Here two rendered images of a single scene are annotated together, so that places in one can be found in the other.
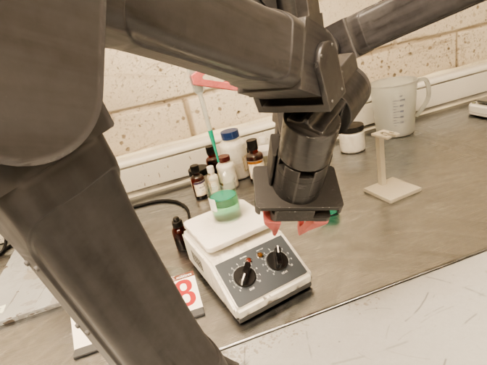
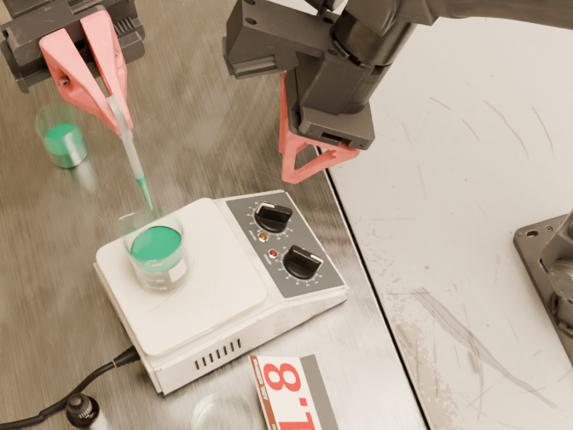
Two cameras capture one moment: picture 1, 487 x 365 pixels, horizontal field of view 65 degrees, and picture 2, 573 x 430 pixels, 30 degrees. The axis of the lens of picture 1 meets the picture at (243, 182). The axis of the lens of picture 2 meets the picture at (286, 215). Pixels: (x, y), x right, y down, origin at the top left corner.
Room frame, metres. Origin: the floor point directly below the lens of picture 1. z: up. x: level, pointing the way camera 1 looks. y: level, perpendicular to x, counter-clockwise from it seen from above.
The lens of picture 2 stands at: (0.47, 0.47, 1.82)
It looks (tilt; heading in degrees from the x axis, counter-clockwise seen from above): 60 degrees down; 269
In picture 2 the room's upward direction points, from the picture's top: 5 degrees counter-clockwise
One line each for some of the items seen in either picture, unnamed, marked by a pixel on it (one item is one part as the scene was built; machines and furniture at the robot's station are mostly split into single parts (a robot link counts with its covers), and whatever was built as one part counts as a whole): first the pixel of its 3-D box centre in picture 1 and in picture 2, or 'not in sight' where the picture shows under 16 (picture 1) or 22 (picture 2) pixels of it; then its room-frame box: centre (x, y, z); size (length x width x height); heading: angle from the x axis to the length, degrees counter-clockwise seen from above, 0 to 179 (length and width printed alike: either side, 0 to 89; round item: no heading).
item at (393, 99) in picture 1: (398, 106); not in sight; (1.07, -0.48, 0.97); 0.18 x 0.13 x 0.15; 90
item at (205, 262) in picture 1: (238, 251); (212, 283); (0.54, 0.03, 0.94); 0.22 x 0.13 x 0.08; 23
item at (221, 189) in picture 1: (224, 196); (155, 251); (0.58, 0.04, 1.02); 0.06 x 0.05 x 0.08; 158
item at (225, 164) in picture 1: (226, 171); not in sight; (0.92, 0.04, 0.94); 0.05 x 0.05 x 0.09
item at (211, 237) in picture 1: (227, 223); (181, 275); (0.57, 0.04, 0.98); 0.12 x 0.12 x 0.01; 23
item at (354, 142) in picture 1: (351, 137); not in sight; (1.00, -0.32, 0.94); 0.07 x 0.07 x 0.07
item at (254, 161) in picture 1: (255, 159); not in sight; (0.93, -0.04, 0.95); 0.04 x 0.04 x 0.11
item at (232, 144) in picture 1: (234, 153); not in sight; (0.98, 0.01, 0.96); 0.07 x 0.07 x 0.13
